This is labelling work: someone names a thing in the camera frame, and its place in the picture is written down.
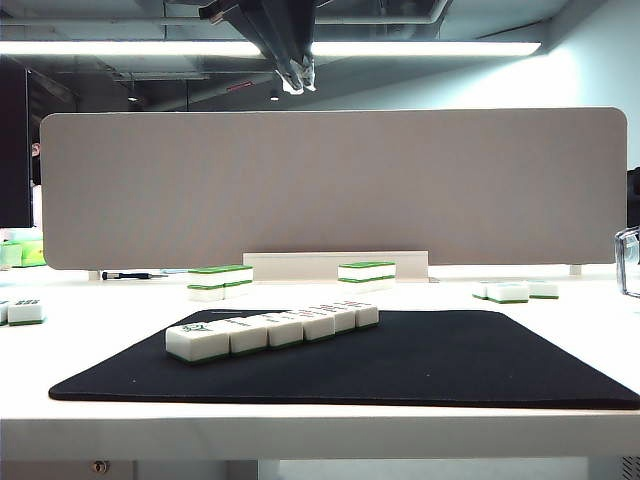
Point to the long ceiling light strip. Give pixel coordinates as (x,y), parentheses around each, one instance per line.
(125,48)

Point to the grey perforated panel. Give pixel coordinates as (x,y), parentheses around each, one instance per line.
(631,467)

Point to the black blue screwdriver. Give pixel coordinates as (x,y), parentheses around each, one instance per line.
(125,275)

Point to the six-bamboo mahjong tile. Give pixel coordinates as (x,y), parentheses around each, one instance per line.
(26,314)

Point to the red ceiling sign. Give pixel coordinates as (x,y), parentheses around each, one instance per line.
(240,87)

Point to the two-bamboo mahjong tile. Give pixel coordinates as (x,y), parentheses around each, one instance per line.
(248,339)

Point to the black fabric mat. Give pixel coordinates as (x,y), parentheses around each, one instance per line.
(350,370)

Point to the red white round sign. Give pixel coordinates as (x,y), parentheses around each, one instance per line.
(35,150)

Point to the green white cardboard box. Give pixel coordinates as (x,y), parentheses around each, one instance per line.
(11,255)
(34,254)

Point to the fabric desk divider panel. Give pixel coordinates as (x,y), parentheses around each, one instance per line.
(325,190)

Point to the round metal table lock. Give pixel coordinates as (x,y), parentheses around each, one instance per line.
(101,467)

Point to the green-marked bamboo mahjong tile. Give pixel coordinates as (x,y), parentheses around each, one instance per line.
(285,334)

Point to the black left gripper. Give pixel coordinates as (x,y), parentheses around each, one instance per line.
(217,11)

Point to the bird mahjong tile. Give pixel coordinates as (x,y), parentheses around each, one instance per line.
(197,345)

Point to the black office chair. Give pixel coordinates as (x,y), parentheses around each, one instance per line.
(634,200)

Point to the black monitor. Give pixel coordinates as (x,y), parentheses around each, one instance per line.
(12,150)

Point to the clear plastic container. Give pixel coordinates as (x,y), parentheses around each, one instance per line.
(620,240)

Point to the red-marked bamboo mahjong tile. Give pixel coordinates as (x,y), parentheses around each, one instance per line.
(318,328)
(366,316)
(345,322)

